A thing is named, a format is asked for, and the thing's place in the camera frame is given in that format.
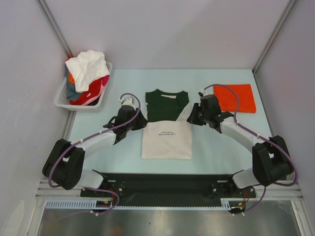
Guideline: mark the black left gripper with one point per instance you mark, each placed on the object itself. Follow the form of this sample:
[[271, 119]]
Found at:
[[141, 122]]

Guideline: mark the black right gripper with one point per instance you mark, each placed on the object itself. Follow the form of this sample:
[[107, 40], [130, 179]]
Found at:
[[197, 115]]

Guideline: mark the cream and green t shirt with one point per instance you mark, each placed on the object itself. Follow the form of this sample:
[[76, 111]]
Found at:
[[168, 134]]

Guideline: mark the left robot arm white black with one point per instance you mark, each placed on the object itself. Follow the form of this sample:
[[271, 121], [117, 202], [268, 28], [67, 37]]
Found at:
[[64, 166]]

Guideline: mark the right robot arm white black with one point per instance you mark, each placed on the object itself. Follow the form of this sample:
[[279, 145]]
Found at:
[[270, 158]]

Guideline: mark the folded orange t shirt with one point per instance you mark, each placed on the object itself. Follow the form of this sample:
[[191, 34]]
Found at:
[[229, 96]]

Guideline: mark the pink garment in basket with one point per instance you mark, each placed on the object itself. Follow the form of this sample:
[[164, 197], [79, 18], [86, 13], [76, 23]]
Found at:
[[104, 81]]

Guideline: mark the red t shirt in basket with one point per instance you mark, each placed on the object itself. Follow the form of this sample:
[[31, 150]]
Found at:
[[89, 96]]

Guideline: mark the grey blue garment in basket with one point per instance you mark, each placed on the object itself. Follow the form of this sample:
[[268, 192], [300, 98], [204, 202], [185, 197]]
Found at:
[[71, 93]]

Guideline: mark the white t shirt in basket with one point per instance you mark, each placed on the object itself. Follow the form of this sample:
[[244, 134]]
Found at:
[[87, 67]]

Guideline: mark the orange garment in basket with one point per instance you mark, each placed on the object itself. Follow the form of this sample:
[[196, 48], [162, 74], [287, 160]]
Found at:
[[71, 79]]

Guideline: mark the white plastic laundry basket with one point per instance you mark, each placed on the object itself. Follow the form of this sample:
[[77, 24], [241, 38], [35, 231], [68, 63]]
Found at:
[[62, 101]]

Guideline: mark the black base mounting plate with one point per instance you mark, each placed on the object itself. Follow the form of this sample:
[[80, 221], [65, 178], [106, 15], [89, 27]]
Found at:
[[164, 190]]

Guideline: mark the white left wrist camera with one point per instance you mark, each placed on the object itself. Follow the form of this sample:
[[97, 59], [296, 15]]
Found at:
[[129, 101]]

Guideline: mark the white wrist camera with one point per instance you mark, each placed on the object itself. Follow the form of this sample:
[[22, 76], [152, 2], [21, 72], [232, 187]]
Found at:
[[129, 101], [202, 93]]

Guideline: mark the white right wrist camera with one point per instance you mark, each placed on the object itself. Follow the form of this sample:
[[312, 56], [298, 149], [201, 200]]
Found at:
[[202, 93]]

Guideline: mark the white slotted cable duct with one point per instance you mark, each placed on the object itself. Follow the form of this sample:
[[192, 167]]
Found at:
[[106, 204]]

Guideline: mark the aluminium frame rail front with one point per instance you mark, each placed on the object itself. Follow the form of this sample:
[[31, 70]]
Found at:
[[273, 192]]

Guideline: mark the left aluminium corner post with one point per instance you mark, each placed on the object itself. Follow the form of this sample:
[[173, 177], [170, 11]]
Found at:
[[54, 26]]

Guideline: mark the aluminium corner post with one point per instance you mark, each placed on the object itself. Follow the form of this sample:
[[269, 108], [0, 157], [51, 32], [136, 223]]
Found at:
[[275, 33], [54, 26]]

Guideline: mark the right aluminium corner post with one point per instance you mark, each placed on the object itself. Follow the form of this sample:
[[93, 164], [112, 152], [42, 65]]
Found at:
[[275, 33]]

